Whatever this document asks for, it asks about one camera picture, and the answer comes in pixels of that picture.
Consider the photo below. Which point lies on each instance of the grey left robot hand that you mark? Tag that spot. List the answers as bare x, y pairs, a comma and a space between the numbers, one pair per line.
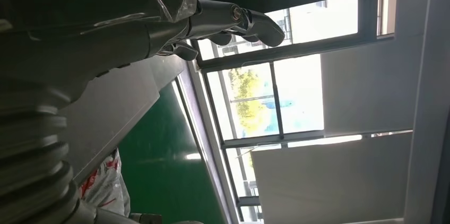
88, 22

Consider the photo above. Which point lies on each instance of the grey plastic courier package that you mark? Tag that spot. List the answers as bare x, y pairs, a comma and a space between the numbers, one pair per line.
105, 187

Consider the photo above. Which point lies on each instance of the white roller blind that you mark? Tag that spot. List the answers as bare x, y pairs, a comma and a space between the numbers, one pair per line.
369, 88
334, 180

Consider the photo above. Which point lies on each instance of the green conveyor belt, aluminium frame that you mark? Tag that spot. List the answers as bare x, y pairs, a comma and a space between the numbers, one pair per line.
165, 152

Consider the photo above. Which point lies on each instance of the dark window frame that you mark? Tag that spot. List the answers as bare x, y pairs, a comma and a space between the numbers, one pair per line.
281, 52

